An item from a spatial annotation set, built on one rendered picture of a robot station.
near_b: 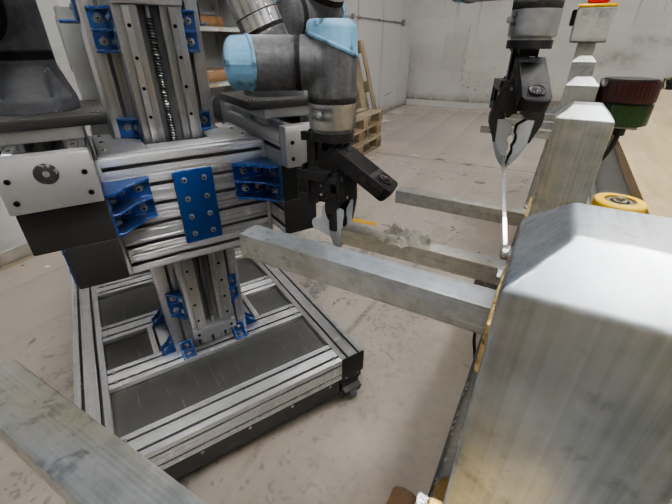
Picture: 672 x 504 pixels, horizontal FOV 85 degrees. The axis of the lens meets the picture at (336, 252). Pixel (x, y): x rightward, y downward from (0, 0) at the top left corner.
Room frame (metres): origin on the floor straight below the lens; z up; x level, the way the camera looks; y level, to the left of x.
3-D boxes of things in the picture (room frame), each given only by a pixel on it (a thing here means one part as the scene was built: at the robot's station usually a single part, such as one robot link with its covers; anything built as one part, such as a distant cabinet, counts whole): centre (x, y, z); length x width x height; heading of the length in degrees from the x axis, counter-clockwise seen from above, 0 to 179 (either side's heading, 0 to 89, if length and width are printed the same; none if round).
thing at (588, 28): (0.94, -0.55, 1.18); 0.07 x 0.07 x 0.08; 60
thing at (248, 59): (0.64, 0.11, 1.12); 0.11 x 0.11 x 0.08; 1
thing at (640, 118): (0.47, -0.34, 1.08); 0.06 x 0.06 x 0.02
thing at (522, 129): (0.72, -0.34, 0.99); 0.06 x 0.03 x 0.09; 170
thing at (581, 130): (0.28, -0.18, 0.87); 0.03 x 0.03 x 0.48; 60
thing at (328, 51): (0.62, 0.01, 1.12); 0.09 x 0.08 x 0.11; 91
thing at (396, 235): (0.55, -0.11, 0.87); 0.09 x 0.07 x 0.02; 60
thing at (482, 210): (0.71, -0.33, 0.84); 0.43 x 0.03 x 0.04; 60
